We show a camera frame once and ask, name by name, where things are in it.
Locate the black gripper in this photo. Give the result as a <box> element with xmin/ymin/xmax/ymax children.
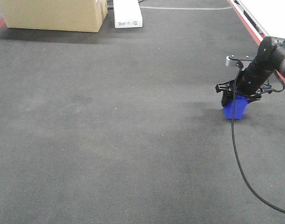
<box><xmin>215</xmin><ymin>63</ymin><xmax>276</xmax><ymax>107</ymax></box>

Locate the blue plastic block part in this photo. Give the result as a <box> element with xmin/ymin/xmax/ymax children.
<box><xmin>223</xmin><ymin>95</ymin><xmax>248</xmax><ymax>119</ymax></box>

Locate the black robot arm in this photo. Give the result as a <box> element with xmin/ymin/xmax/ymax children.
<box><xmin>215</xmin><ymin>36</ymin><xmax>285</xmax><ymax>106</ymax></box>

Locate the white long carton box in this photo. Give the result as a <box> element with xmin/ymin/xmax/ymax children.
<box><xmin>113</xmin><ymin>0</ymin><xmax>143</xmax><ymax>28</ymax></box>

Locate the brown cardboard box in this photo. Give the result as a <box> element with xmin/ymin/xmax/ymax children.
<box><xmin>0</xmin><ymin>0</ymin><xmax>107</xmax><ymax>33</ymax></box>

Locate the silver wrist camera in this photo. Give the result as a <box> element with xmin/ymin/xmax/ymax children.
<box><xmin>225</xmin><ymin>55</ymin><xmax>252</xmax><ymax>69</ymax></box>

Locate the black cable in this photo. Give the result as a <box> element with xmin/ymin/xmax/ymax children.
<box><xmin>230</xmin><ymin>59</ymin><xmax>285</xmax><ymax>217</ymax></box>

